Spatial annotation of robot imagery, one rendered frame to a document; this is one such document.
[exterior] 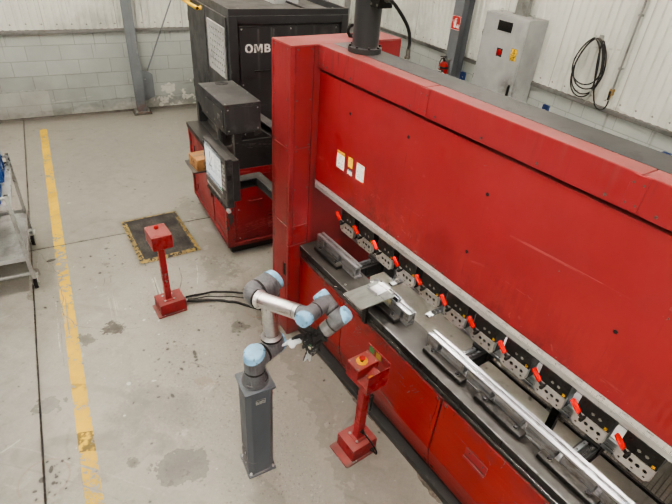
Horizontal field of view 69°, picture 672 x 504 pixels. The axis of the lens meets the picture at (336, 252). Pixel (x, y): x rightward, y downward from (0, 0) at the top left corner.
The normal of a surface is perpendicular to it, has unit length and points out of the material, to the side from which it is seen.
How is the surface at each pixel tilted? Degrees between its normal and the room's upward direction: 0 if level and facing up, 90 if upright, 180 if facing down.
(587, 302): 90
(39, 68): 90
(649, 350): 90
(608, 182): 90
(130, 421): 0
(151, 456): 0
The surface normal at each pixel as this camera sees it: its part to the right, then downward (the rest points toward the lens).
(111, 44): 0.47, 0.52
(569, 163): -0.83, 0.26
